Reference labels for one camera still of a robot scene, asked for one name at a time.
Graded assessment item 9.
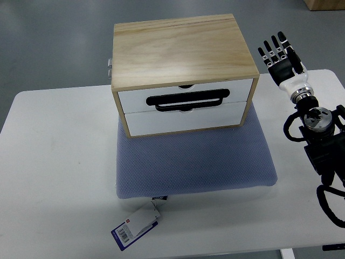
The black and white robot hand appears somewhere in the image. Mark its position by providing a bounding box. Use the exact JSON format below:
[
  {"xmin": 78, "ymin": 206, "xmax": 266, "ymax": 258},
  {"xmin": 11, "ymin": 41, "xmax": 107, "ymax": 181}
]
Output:
[{"xmin": 258, "ymin": 31, "xmax": 314, "ymax": 104}]

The black drawer handle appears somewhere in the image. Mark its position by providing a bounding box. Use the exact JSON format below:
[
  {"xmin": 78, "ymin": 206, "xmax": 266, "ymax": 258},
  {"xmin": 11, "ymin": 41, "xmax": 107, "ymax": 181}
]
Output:
[{"xmin": 146, "ymin": 88, "xmax": 230, "ymax": 112}]

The white drawer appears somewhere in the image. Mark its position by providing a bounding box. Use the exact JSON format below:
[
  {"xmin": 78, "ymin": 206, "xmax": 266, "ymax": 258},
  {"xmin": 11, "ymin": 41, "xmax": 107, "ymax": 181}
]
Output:
[{"xmin": 118, "ymin": 79, "xmax": 253, "ymax": 113}]

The wooden drawer cabinet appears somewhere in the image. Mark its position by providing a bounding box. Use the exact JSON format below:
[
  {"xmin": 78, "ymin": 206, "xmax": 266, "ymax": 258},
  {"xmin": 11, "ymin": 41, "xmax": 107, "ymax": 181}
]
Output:
[{"xmin": 111, "ymin": 14, "xmax": 259, "ymax": 138}]

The cardboard box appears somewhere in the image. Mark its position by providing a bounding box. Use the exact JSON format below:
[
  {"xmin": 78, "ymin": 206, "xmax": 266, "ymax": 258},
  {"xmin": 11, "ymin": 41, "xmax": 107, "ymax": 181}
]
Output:
[{"xmin": 304, "ymin": 0, "xmax": 345, "ymax": 11}]

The blue mesh cushion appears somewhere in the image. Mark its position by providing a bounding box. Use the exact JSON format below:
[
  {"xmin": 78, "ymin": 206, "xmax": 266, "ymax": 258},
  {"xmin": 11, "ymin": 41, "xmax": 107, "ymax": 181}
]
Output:
[{"xmin": 116, "ymin": 107, "xmax": 278, "ymax": 199}]

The white table leg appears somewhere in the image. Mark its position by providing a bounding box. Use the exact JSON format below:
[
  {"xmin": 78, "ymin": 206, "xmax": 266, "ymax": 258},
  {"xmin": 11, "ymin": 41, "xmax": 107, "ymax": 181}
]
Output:
[{"xmin": 280, "ymin": 248, "xmax": 295, "ymax": 259}]

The dark object at table edge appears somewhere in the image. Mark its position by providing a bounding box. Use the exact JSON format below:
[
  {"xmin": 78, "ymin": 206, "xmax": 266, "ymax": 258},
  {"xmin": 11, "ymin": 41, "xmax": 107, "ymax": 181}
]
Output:
[{"xmin": 322, "ymin": 243, "xmax": 345, "ymax": 251}]

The white and blue price tag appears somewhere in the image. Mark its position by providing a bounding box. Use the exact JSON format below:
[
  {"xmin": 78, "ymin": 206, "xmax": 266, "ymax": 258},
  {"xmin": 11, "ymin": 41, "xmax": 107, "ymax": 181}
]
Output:
[{"xmin": 111, "ymin": 201, "xmax": 161, "ymax": 251}]

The silver table bracket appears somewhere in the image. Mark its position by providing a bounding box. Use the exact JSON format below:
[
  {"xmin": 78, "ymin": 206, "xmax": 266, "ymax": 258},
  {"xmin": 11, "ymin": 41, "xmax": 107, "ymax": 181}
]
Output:
[{"xmin": 107, "ymin": 58, "xmax": 112, "ymax": 79}]

